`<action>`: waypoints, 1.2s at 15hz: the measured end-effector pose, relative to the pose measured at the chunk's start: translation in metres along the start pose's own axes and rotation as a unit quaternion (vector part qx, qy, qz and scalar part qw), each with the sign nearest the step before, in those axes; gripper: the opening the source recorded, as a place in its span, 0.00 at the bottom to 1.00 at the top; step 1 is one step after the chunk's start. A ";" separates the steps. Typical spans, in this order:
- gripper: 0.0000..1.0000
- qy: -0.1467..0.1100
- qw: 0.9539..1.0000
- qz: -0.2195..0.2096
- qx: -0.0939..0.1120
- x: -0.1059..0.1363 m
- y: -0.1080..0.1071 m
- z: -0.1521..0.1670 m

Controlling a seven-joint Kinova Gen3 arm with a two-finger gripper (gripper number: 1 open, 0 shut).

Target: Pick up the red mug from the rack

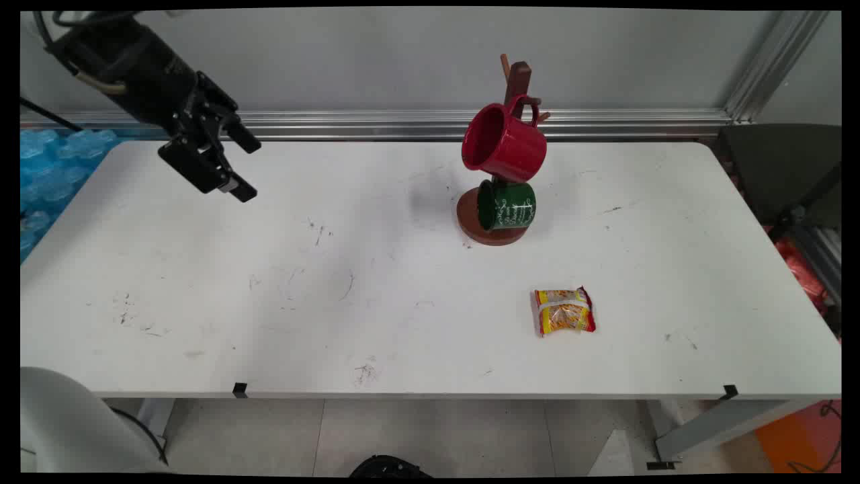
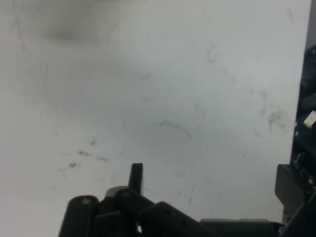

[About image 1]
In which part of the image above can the short aluminium side rail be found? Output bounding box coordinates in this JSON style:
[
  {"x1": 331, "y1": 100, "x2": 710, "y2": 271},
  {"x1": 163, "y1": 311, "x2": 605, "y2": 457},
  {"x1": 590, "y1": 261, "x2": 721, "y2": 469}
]
[{"x1": 793, "y1": 225, "x2": 842, "y2": 305}]

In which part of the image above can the yellow red snack packet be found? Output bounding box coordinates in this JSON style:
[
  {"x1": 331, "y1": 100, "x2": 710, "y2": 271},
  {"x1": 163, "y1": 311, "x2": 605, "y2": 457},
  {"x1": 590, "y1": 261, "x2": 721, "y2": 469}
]
[{"x1": 534, "y1": 286, "x2": 597, "y2": 337}]

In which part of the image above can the horizontal aluminium frame rail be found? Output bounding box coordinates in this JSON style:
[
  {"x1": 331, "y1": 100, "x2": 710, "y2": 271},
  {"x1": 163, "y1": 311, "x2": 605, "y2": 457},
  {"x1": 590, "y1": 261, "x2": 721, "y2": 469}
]
[{"x1": 20, "y1": 109, "x2": 733, "y2": 140}]

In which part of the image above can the grey slanted table leg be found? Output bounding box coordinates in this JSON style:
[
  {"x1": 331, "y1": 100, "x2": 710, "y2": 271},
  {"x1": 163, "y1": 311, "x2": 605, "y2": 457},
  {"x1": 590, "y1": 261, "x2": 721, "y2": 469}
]
[{"x1": 647, "y1": 398, "x2": 807, "y2": 470}]

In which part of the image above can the slanted aluminium frame post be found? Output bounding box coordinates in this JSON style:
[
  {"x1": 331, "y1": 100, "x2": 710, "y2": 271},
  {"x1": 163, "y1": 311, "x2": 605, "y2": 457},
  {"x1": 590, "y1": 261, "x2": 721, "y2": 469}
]
[{"x1": 722, "y1": 10, "x2": 831, "y2": 125}]

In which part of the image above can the thin black rod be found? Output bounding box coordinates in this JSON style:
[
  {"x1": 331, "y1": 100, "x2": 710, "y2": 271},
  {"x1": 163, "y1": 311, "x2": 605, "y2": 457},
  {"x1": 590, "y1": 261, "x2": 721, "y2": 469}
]
[{"x1": 20, "y1": 97, "x2": 83, "y2": 132}]

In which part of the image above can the red enamel mug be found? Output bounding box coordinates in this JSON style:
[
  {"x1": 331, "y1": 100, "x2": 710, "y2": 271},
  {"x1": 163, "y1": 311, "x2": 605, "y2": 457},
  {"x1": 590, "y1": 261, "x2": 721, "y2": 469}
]
[{"x1": 462, "y1": 95, "x2": 548, "y2": 184}]

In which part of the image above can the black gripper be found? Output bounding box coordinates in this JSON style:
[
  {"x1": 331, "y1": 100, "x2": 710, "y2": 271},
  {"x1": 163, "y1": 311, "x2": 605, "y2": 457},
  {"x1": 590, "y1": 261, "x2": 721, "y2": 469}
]
[{"x1": 101, "y1": 19, "x2": 262, "y2": 203}]

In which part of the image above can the orange floor mat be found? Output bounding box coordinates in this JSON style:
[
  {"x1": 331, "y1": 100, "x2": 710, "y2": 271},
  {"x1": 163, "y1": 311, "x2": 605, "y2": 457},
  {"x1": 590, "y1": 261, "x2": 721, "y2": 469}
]
[{"x1": 755, "y1": 400, "x2": 842, "y2": 475}]

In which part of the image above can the white rounded object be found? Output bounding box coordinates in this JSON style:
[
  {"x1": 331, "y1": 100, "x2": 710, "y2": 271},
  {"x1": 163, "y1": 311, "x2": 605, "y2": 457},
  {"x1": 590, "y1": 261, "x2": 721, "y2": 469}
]
[{"x1": 20, "y1": 366, "x2": 169, "y2": 475}]

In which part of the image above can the red plastic bag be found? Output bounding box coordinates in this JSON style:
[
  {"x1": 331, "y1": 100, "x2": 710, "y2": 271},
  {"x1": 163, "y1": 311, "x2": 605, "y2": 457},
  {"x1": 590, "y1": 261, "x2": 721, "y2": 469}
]
[{"x1": 773, "y1": 239, "x2": 831, "y2": 317}]

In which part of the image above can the black cable on floor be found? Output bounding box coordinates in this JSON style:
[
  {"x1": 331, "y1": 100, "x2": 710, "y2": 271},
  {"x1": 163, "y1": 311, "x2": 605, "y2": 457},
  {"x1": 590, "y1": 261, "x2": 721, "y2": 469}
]
[{"x1": 787, "y1": 400, "x2": 842, "y2": 473}]

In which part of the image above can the green printed mug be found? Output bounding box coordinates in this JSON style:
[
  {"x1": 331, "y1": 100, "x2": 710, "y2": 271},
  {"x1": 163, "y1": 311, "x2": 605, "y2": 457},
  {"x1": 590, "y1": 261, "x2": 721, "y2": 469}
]
[{"x1": 477, "y1": 179, "x2": 537, "y2": 232}]

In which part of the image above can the grey straight table leg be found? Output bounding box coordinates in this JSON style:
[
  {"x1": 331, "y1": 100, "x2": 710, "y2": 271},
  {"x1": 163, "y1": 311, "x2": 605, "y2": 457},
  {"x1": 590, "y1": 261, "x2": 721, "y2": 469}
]
[{"x1": 138, "y1": 398, "x2": 175, "y2": 441}]

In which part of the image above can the black cable by white object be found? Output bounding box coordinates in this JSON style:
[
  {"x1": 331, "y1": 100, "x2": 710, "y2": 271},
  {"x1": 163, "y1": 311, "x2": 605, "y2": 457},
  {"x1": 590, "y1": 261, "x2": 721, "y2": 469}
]
[{"x1": 111, "y1": 407, "x2": 169, "y2": 466}]

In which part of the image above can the black round floor object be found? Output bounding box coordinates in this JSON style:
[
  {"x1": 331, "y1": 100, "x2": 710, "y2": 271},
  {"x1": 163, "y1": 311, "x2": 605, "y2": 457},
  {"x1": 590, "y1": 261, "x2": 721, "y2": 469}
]
[{"x1": 349, "y1": 455, "x2": 432, "y2": 478}]

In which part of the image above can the blue bubble wrap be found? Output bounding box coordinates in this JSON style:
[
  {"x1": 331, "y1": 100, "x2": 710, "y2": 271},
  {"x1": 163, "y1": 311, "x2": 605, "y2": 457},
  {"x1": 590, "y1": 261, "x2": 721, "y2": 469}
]
[{"x1": 20, "y1": 128, "x2": 122, "y2": 263}]

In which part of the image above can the brown wooden mug tree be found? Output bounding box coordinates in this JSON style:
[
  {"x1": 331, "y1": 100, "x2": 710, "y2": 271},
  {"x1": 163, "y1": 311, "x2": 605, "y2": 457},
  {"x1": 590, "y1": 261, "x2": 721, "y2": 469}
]
[{"x1": 457, "y1": 54, "x2": 552, "y2": 247}]

